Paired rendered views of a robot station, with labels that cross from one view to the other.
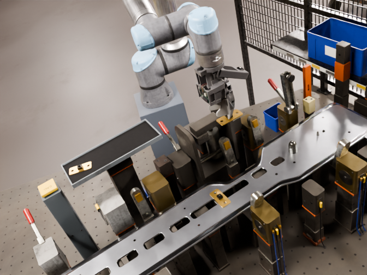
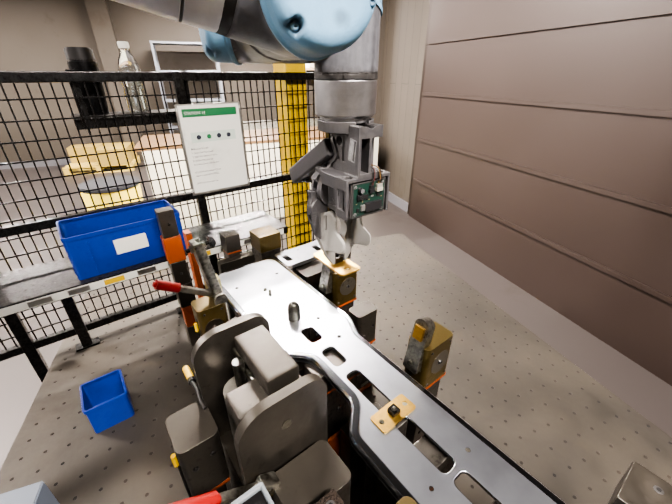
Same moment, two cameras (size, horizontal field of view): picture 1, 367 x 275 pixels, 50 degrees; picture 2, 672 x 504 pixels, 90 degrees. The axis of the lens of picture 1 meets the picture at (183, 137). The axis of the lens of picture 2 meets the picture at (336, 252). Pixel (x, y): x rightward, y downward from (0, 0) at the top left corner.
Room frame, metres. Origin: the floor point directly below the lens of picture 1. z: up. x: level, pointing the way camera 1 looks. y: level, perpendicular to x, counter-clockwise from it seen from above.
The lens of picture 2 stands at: (1.14, 0.28, 1.54)
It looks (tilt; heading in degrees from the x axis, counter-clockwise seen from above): 28 degrees down; 253
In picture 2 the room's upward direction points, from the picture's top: straight up
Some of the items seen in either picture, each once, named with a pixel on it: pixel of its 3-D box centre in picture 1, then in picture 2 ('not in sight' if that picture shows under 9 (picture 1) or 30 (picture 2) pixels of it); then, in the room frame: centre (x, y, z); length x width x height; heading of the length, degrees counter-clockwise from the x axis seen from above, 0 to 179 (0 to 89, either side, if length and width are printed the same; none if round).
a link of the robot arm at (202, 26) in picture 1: (204, 30); (343, 23); (1.00, -0.14, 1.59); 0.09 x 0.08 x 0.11; 7
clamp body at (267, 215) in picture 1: (272, 245); (425, 387); (0.77, -0.18, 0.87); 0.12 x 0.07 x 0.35; 21
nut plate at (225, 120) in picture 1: (229, 115); (336, 259); (1.00, -0.16, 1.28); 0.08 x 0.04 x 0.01; 108
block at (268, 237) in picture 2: not in sight; (269, 274); (1.06, -0.80, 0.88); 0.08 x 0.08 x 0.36; 21
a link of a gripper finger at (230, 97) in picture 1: (228, 96); not in sight; (0.98, -0.16, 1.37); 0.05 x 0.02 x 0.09; 18
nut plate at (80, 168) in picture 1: (80, 167); not in sight; (1.11, 0.39, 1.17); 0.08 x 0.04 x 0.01; 92
